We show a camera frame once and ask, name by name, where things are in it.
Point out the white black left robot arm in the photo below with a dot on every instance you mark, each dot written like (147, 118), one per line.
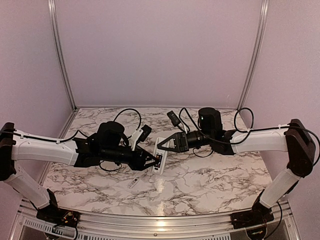
(109, 143)

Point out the right aluminium frame post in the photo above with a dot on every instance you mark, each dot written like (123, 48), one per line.
(261, 28)

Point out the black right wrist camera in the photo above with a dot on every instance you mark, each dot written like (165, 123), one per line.
(173, 118)

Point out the white air conditioner remote control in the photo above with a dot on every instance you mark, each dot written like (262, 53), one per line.
(158, 169)

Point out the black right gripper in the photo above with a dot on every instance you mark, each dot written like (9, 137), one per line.
(179, 138)

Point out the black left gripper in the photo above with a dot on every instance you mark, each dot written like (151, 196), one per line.
(139, 164)

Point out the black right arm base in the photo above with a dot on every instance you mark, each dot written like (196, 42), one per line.
(257, 215)

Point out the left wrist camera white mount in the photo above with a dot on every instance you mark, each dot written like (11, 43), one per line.
(139, 135)

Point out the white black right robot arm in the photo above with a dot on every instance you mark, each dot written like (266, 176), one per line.
(292, 138)

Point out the aluminium frame post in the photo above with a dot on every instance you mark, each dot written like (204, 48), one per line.
(261, 28)
(59, 53)

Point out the white remote battery cover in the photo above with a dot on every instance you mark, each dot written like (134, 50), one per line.
(133, 183)

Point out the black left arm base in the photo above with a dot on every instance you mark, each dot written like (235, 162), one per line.
(56, 215)

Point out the left aluminium frame post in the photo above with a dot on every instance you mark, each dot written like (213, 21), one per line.
(59, 53)

